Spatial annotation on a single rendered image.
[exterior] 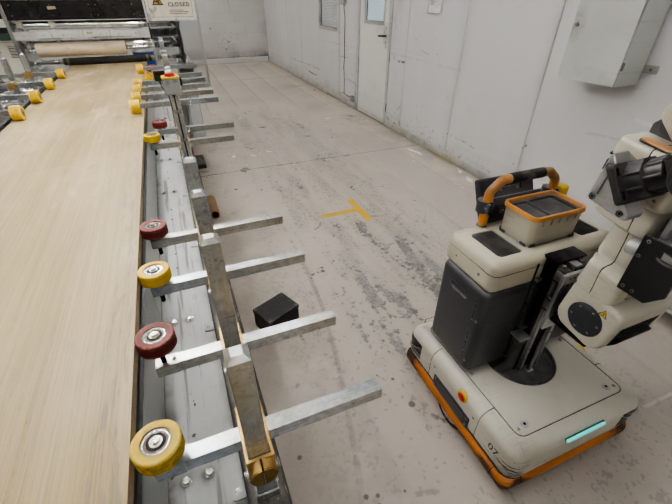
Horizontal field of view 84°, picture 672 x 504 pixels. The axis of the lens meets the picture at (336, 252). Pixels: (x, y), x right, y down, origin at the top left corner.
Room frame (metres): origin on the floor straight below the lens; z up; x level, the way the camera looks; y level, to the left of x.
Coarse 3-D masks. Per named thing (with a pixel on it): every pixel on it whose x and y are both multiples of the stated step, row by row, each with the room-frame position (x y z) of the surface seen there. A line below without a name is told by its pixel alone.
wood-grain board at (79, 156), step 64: (128, 64) 4.32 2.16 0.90; (64, 128) 2.07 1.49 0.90; (128, 128) 2.07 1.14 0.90; (0, 192) 1.27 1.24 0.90; (64, 192) 1.27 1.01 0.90; (128, 192) 1.27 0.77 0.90; (0, 256) 0.86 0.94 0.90; (64, 256) 0.86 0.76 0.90; (128, 256) 0.86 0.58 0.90; (0, 320) 0.61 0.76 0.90; (64, 320) 0.61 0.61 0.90; (128, 320) 0.61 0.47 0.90; (0, 384) 0.44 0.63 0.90; (64, 384) 0.44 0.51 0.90; (128, 384) 0.44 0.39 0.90; (0, 448) 0.32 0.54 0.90; (64, 448) 0.32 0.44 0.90; (128, 448) 0.32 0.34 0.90
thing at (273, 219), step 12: (264, 216) 1.16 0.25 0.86; (276, 216) 1.16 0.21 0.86; (216, 228) 1.08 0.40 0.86; (228, 228) 1.09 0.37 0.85; (240, 228) 1.11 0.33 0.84; (252, 228) 1.12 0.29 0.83; (156, 240) 1.01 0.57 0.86; (168, 240) 1.02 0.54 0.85; (180, 240) 1.03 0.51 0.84; (192, 240) 1.05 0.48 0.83
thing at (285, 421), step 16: (368, 384) 0.48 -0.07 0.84; (320, 400) 0.44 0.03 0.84; (336, 400) 0.44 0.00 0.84; (352, 400) 0.44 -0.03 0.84; (368, 400) 0.46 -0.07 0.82; (272, 416) 0.41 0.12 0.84; (288, 416) 0.41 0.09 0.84; (304, 416) 0.41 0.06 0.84; (320, 416) 0.42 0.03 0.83; (224, 432) 0.38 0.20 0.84; (272, 432) 0.38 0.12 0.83; (192, 448) 0.35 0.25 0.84; (208, 448) 0.35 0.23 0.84; (224, 448) 0.35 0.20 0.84; (240, 448) 0.36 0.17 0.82; (176, 464) 0.32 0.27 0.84; (192, 464) 0.33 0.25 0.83; (160, 480) 0.31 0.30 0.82
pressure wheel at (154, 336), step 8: (144, 328) 0.58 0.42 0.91; (152, 328) 0.58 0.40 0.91; (160, 328) 0.58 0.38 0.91; (168, 328) 0.58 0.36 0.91; (136, 336) 0.55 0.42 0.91; (144, 336) 0.55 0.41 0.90; (152, 336) 0.55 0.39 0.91; (160, 336) 0.56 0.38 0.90; (168, 336) 0.55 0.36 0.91; (176, 336) 0.58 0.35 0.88; (136, 344) 0.53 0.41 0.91; (144, 344) 0.53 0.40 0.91; (152, 344) 0.53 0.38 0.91; (160, 344) 0.53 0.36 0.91; (168, 344) 0.54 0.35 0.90; (144, 352) 0.52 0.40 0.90; (152, 352) 0.52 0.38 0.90; (160, 352) 0.52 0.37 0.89; (168, 352) 0.53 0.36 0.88
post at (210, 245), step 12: (204, 240) 0.57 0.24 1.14; (216, 240) 0.57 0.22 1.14; (204, 252) 0.56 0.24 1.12; (216, 252) 0.57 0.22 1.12; (216, 264) 0.56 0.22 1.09; (216, 276) 0.56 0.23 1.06; (216, 288) 0.56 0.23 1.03; (228, 288) 0.57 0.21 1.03; (216, 300) 0.56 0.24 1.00; (228, 300) 0.57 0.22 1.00; (228, 312) 0.56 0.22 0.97; (228, 324) 0.56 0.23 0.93; (228, 336) 0.56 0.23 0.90
